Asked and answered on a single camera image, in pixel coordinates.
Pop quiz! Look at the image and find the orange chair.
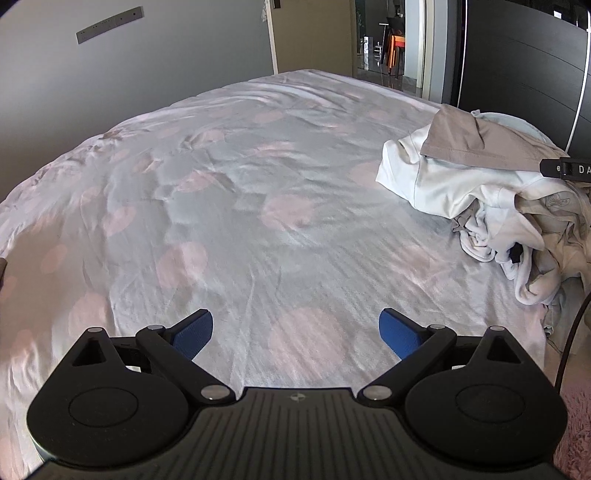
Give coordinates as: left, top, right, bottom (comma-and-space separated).
387, 35, 406, 77

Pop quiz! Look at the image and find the pile of light clothes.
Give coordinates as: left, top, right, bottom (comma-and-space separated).
453, 182, 590, 330

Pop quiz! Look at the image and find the white cream sweatshirt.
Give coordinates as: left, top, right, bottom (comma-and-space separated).
376, 128, 556, 219

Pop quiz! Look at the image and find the taupe grey garment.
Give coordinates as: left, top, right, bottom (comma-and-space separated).
421, 105, 566, 172

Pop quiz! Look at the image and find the white cable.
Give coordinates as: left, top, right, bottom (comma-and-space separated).
565, 27, 591, 153

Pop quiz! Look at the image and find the black wardrobe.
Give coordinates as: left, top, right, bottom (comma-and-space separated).
452, 0, 590, 158

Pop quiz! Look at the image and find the black cable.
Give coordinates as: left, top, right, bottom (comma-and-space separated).
552, 287, 591, 398

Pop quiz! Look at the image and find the grey wall strip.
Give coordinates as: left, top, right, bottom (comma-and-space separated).
76, 6, 144, 45

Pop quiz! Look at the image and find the beige door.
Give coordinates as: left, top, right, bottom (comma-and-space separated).
264, 0, 356, 77

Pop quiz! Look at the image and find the pink dotted grey bedsheet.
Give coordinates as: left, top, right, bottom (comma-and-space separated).
1, 71, 546, 479

